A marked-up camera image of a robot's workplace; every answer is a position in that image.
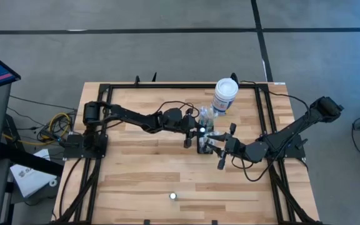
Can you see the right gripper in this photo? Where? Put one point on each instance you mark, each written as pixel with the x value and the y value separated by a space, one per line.
pixel 232 128

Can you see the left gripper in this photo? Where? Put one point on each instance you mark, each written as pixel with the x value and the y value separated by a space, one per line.
pixel 187 143

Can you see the green toothbrush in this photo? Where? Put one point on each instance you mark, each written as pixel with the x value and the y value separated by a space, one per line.
pixel 210 126

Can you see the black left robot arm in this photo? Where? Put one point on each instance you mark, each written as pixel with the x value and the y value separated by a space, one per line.
pixel 136 120

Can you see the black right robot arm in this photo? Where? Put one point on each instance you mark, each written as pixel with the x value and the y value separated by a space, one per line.
pixel 292 131

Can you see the white wipes canister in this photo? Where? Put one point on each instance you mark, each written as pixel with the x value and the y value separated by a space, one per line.
pixel 227 89

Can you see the white label strip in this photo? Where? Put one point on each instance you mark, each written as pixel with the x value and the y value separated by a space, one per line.
pixel 279 83

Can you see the white tape roll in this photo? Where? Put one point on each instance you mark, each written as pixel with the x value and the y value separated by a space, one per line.
pixel 53 182

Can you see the black desk beam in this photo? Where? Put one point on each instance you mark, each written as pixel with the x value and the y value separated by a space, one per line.
pixel 30 159

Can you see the white paper sheets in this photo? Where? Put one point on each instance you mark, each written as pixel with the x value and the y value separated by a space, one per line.
pixel 30 175

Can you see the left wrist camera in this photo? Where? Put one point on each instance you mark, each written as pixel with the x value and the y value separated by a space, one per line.
pixel 190 124

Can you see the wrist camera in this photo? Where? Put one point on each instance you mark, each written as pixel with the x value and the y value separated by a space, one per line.
pixel 233 145
pixel 190 124

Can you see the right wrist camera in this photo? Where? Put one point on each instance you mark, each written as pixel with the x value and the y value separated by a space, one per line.
pixel 233 145

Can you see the black table frame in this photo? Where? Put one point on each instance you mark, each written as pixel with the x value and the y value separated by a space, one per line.
pixel 183 85

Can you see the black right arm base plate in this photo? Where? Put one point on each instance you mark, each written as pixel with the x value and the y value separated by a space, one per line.
pixel 295 150

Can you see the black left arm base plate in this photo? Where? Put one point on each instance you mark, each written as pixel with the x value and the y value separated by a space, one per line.
pixel 83 147

